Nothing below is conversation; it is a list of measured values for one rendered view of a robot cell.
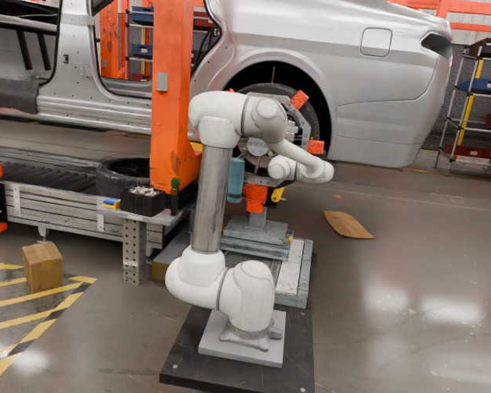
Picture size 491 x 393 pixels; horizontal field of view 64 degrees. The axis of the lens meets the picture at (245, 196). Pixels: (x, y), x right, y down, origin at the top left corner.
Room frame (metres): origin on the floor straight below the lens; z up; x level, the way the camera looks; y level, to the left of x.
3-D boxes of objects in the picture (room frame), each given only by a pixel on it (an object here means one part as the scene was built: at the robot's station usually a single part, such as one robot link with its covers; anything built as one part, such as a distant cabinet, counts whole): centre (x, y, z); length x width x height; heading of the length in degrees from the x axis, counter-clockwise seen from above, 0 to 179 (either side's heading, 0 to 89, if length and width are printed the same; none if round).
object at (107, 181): (2.72, 0.74, 0.39); 0.66 x 0.66 x 0.24
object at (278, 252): (2.53, -0.10, 0.13); 0.50 x 0.36 x 0.10; 80
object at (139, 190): (2.03, 0.56, 0.51); 0.20 x 0.14 x 0.13; 72
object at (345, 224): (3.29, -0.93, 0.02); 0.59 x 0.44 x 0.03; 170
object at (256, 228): (2.53, -0.10, 0.32); 0.40 x 0.30 x 0.28; 80
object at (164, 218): (2.03, 0.57, 0.44); 0.43 x 0.17 x 0.03; 80
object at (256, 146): (2.29, -0.06, 0.85); 0.21 x 0.14 x 0.14; 170
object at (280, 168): (1.76, -0.16, 0.83); 0.16 x 0.13 x 0.11; 170
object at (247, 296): (1.23, -0.05, 0.49); 0.18 x 0.16 x 0.22; 79
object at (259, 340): (1.23, -0.08, 0.36); 0.22 x 0.18 x 0.06; 81
